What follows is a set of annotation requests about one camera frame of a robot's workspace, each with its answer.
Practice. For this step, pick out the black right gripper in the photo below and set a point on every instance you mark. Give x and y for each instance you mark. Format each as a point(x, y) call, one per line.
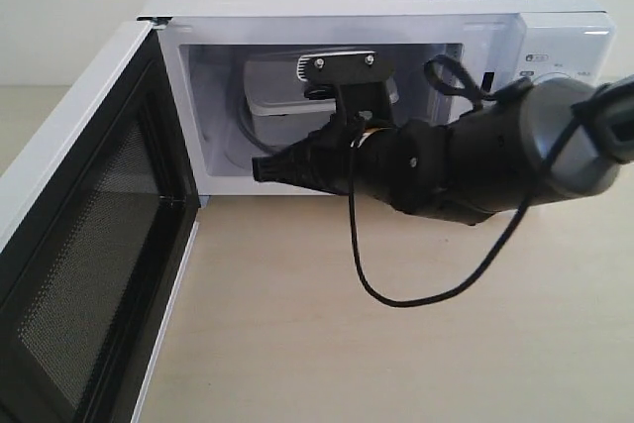
point(406, 168)

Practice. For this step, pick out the white plastic lidded container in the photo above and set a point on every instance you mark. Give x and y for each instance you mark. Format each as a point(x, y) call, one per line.
point(282, 113)

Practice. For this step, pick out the white microwave door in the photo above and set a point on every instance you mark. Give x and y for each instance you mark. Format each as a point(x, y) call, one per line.
point(97, 216)

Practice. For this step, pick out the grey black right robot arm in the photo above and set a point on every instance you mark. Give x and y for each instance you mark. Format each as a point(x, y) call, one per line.
point(527, 144)

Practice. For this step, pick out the white Midea microwave oven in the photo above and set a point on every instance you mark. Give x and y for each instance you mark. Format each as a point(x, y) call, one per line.
point(205, 44)

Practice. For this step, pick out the glass turntable plate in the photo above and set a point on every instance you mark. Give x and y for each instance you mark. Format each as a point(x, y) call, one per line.
point(239, 112)

